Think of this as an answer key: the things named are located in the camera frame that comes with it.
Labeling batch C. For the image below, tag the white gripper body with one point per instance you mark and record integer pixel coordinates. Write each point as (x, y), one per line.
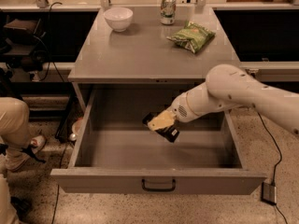
(179, 110)

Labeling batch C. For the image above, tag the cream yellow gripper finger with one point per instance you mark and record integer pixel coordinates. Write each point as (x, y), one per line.
(163, 120)

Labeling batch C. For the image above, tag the dark rxbar chocolate bar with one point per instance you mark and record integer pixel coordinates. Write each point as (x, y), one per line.
(170, 133)

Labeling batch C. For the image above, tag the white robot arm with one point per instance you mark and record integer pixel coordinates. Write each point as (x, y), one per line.
(227, 86)

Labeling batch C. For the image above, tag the open grey top drawer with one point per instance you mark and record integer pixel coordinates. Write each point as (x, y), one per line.
(115, 151)

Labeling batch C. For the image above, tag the grey metal drawer cabinet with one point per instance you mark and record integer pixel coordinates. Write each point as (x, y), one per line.
(144, 54)

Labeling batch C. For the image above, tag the green chip bag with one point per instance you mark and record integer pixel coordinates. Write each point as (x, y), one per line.
(192, 36)

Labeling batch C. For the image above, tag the white ceramic bowl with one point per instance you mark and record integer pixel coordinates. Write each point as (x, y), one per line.
(118, 18)

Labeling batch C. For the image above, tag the black power adapter box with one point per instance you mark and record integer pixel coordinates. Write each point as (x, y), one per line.
(269, 193)

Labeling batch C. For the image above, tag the white red sneaker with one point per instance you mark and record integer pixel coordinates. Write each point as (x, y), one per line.
(38, 142)

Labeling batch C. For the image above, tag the person leg beige trousers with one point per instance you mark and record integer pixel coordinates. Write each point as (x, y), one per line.
(14, 130)

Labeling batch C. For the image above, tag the black equipment on left shelf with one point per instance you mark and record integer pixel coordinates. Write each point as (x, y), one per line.
(23, 37)

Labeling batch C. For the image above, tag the black drawer handle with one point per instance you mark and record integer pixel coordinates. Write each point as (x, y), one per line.
(167, 186)

